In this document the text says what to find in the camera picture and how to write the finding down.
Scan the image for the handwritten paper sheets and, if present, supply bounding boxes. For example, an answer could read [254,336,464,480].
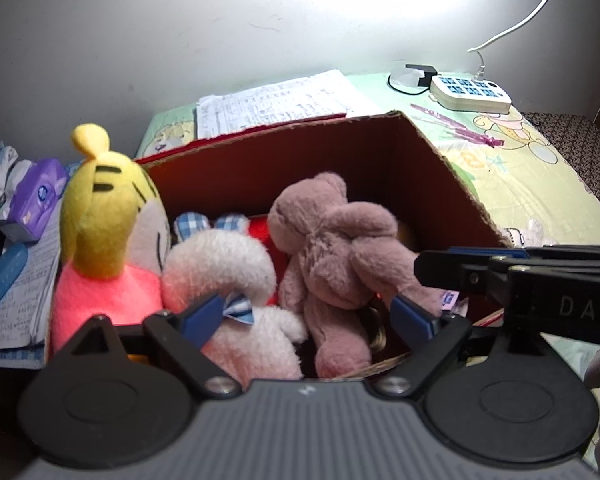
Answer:
[0,203,61,351]

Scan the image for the brown plush bear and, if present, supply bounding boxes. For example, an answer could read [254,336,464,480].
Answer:
[268,172,443,378]

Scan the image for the white power strip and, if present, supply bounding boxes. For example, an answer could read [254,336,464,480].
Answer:
[429,75,512,114]

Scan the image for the brown patterned chair cushion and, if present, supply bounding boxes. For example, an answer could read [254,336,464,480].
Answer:
[524,112,600,201]

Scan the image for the pink plush bunny checkered ears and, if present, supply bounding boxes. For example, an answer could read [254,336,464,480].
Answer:
[161,214,308,387]

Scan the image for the blue glasses case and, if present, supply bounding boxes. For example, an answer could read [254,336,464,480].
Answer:
[0,243,28,301]

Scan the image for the purple tissue pack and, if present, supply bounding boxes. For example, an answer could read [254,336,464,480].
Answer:
[1,158,69,244]

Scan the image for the yellow tiger plush toy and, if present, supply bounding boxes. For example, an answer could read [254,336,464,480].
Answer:
[50,124,171,353]

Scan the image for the red cardboard box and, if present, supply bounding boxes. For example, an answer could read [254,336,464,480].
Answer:
[140,113,506,295]

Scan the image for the black charger plug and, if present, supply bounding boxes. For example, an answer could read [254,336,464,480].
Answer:
[405,64,438,88]

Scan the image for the yellow cartoon baby blanket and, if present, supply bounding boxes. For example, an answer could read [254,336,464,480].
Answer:
[136,75,600,245]

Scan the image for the stack of printed papers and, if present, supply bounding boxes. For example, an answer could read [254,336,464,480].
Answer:
[196,70,360,140]

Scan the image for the white power cable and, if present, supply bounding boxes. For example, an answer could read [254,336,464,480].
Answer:
[466,0,569,82]

